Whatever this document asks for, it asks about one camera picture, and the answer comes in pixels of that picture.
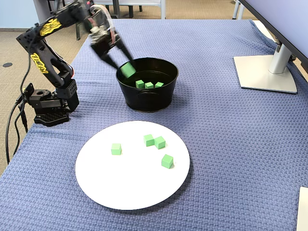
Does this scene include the black chair legs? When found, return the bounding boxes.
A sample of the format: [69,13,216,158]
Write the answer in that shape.
[105,0,143,18]
[47,0,70,18]

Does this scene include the blue woven cloth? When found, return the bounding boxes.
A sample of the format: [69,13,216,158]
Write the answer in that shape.
[0,18,308,231]

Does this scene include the black metal bucket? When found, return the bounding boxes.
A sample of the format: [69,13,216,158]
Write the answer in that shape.
[115,57,180,114]

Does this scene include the white round plate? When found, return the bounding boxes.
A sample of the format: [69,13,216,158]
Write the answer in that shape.
[75,120,191,211]

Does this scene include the silver monitor stand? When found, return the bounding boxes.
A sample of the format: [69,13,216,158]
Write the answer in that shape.
[233,36,299,94]

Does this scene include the computer monitor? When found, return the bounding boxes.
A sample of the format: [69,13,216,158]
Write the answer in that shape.
[239,0,308,64]

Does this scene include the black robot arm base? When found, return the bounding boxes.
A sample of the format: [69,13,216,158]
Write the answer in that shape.
[23,83,73,128]

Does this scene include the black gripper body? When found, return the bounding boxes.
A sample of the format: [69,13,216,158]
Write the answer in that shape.
[90,34,123,59]

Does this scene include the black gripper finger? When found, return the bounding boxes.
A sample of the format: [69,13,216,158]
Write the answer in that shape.
[114,40,135,63]
[100,53,120,71]

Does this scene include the thick black cable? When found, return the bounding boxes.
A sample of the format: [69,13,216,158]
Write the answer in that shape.
[4,93,22,167]
[6,103,28,159]

